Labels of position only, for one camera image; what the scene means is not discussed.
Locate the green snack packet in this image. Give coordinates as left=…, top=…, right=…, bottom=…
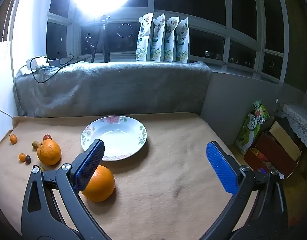
left=252, top=101, right=270, bottom=125

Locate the green printed box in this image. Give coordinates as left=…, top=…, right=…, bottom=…
left=235, top=112, right=262, bottom=155

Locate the grey fleece blanket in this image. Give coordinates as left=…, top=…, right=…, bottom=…
left=15, top=61, right=211, bottom=118

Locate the white power strip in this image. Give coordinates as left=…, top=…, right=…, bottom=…
left=26, top=56, right=50, bottom=70

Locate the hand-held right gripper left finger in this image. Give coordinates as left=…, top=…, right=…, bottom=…
left=21, top=139, right=111, bottom=240

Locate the coiled black cable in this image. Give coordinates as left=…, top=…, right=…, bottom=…
left=85, top=34, right=94, bottom=53

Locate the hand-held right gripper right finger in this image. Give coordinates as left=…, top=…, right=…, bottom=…
left=201, top=141, right=289, bottom=240

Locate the white cable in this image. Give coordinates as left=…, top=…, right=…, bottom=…
left=0, top=102, right=14, bottom=118

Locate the white lace cloth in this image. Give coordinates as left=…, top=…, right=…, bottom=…
left=281, top=102, right=307, bottom=153

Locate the black power cable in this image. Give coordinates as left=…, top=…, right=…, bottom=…
left=32, top=55, right=88, bottom=83

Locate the white floral plate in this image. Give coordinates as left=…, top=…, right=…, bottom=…
left=81, top=116, right=147, bottom=162

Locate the beaded curtain cord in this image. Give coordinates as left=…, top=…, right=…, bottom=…
left=1, top=0, right=21, bottom=40

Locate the tan cardboard box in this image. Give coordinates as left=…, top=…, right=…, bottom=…
left=270, top=121, right=301, bottom=160

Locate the smooth round orange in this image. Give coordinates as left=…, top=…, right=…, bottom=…
left=81, top=165, right=115, bottom=202

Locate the red-brown cardboard box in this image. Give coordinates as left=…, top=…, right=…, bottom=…
left=244, top=132, right=300, bottom=178

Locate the white window frame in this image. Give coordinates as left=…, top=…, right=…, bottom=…
left=46, top=0, right=289, bottom=83

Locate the bumpy orange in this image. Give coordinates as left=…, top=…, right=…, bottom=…
left=37, top=139, right=62, bottom=166

